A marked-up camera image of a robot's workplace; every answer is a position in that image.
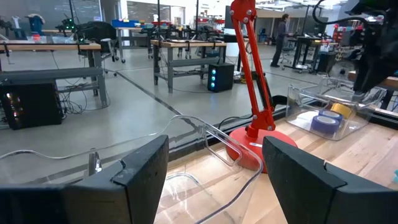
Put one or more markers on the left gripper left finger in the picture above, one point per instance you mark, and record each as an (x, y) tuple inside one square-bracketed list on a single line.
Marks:
[(130, 186)]

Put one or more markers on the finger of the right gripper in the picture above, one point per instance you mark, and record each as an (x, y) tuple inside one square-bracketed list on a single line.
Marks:
[(363, 76), (382, 74)]

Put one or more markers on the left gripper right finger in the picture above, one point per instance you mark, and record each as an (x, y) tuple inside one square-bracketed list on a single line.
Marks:
[(311, 193)]

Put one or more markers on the yellow tape roll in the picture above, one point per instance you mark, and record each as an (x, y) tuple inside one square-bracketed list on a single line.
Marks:
[(342, 109)]

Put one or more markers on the dark blue tape roll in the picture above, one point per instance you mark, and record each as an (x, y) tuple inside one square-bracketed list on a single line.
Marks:
[(317, 127), (339, 115)]

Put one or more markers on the teal staple remover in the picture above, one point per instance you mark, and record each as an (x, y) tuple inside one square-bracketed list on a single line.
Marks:
[(395, 176)]

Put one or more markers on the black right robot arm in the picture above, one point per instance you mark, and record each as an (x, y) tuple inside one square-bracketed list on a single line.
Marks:
[(379, 4)]

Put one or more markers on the clear plastic bin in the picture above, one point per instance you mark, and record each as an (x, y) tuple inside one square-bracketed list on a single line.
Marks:
[(202, 174), (298, 105)]

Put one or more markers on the black table clamp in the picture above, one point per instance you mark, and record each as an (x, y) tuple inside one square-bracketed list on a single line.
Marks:
[(279, 101)]

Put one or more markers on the person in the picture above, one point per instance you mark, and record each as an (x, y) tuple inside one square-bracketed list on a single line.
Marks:
[(280, 37)]

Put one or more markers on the black computer tower red lights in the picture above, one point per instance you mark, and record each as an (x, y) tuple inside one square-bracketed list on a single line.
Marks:
[(31, 105)]

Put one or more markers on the black computer tower cyan lights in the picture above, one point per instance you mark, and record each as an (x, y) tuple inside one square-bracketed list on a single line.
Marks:
[(220, 77)]

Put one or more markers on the wooden workbench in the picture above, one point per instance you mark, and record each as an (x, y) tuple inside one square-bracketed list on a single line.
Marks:
[(46, 46), (186, 43)]

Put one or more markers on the black office chair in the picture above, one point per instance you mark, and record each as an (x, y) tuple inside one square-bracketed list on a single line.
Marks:
[(96, 34)]

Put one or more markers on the blue storage box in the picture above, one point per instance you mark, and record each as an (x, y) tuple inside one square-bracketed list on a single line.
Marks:
[(124, 23)]

